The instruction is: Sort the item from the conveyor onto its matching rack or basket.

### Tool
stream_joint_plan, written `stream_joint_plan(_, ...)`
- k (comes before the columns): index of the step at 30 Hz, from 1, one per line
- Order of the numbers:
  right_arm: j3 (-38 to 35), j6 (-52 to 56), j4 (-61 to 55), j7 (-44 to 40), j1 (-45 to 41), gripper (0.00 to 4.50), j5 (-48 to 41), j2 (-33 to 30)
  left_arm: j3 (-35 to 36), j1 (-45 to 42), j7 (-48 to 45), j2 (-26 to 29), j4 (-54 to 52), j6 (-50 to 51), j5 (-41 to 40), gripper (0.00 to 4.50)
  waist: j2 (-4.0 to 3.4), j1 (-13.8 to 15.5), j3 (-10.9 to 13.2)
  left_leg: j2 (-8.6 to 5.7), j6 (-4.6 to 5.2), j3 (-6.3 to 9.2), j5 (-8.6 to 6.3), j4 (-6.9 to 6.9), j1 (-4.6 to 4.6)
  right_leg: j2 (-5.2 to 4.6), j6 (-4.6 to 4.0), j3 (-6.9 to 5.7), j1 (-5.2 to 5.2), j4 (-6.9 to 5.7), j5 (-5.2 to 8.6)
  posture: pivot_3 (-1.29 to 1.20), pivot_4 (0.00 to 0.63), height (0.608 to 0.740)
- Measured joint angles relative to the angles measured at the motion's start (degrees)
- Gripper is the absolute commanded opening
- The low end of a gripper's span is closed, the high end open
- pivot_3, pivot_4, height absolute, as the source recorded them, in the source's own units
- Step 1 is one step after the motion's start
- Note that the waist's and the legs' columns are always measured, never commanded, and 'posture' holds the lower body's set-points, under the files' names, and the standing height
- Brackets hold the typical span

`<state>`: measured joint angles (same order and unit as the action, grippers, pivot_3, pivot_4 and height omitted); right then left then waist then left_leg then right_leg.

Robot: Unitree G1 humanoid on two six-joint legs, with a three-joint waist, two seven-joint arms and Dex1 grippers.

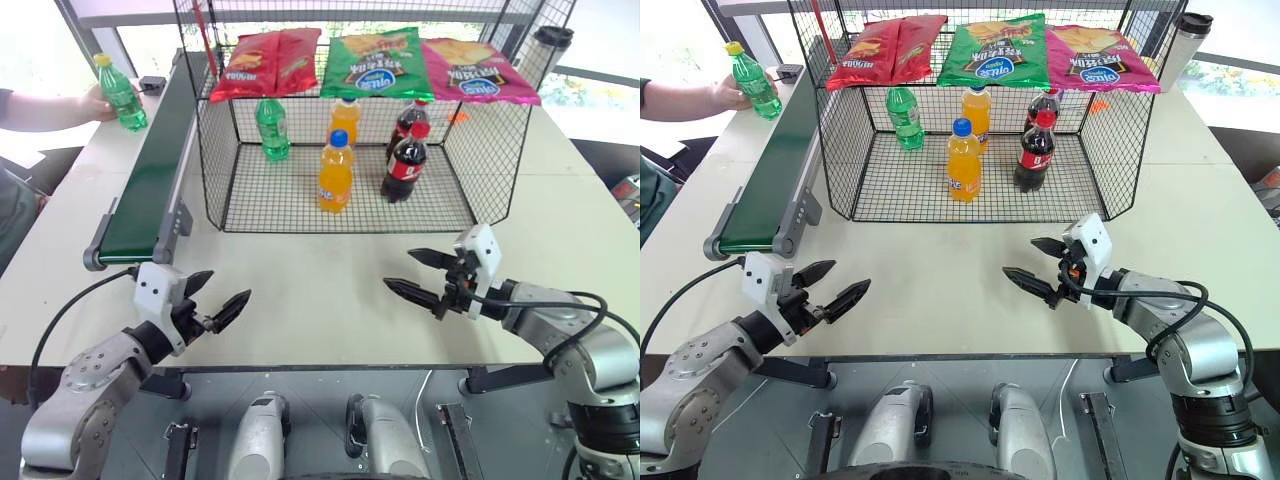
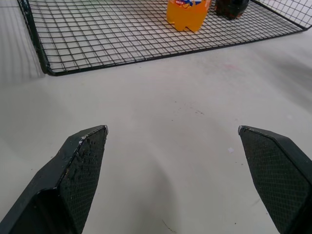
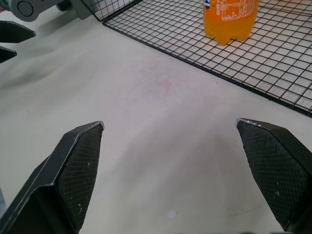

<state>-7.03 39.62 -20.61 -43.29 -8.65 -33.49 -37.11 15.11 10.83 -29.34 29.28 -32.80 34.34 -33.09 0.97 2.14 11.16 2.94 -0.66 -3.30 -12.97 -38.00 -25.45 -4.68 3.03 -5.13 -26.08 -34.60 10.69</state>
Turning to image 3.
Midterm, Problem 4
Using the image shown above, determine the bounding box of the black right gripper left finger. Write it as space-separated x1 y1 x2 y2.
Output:
0 120 105 234

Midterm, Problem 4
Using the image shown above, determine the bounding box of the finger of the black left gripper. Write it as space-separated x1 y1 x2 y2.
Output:
0 46 18 65
0 20 37 44

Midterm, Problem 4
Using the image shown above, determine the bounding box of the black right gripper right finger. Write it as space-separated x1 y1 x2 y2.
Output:
235 118 312 234

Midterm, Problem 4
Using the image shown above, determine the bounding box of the orange soda plastic bottle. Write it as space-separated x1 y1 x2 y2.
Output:
202 0 260 46

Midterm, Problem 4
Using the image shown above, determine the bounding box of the black wire grid rack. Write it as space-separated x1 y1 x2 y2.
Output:
79 0 312 118

